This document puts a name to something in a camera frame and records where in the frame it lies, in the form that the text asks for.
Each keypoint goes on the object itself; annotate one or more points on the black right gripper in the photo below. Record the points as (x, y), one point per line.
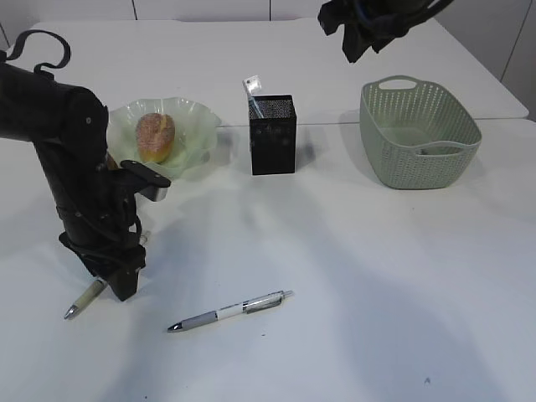
(370, 24)

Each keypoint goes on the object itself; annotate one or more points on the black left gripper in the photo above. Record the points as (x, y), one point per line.
(98, 210)

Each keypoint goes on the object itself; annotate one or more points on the beige pen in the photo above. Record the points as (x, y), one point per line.
(86, 299)

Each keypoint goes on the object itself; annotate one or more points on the clear plastic ruler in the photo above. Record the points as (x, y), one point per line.
(252, 85)

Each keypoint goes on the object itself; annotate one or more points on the grey white pen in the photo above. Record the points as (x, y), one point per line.
(257, 304)

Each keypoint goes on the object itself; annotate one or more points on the sugared bread roll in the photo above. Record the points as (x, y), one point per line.
(155, 134)

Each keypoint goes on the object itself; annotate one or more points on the brown Nescafe coffee bottle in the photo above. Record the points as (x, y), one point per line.
(110, 162)

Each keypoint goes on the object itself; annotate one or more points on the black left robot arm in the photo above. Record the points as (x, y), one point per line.
(65, 123)

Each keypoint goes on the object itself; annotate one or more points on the green plastic woven basket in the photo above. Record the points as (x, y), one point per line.
(399, 115)

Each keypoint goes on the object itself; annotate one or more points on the black mesh pen holder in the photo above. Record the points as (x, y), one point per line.
(273, 135)

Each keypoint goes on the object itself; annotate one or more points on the green wavy glass bowl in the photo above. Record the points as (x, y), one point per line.
(195, 133)

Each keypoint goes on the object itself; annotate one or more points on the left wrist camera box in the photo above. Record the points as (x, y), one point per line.
(141, 179)

